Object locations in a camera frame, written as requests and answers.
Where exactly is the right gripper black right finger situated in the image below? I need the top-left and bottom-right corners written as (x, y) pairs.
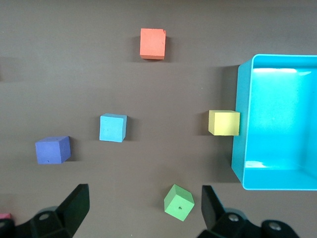
top-left (198, 185), bottom-right (300, 238)

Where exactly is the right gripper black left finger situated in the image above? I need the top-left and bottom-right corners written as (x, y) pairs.
top-left (0, 183), bottom-right (90, 238)

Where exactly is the light blue foam cube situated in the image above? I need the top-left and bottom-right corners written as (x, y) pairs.
top-left (99, 113), bottom-right (127, 143)

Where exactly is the green foam cube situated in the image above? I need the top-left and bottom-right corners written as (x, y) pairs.
top-left (163, 183), bottom-right (195, 221)

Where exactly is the purple foam cube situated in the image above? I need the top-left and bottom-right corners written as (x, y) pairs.
top-left (35, 135), bottom-right (72, 165)

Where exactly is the yellow foam cube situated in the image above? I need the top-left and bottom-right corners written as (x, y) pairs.
top-left (208, 110), bottom-right (241, 136)

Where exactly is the cyan plastic bin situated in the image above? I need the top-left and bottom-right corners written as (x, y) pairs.
top-left (230, 54), bottom-right (317, 191)

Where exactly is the brown paper table cover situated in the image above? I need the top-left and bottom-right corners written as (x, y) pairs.
top-left (0, 0), bottom-right (317, 238)

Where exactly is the orange foam cube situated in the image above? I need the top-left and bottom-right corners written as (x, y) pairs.
top-left (139, 28), bottom-right (166, 60)

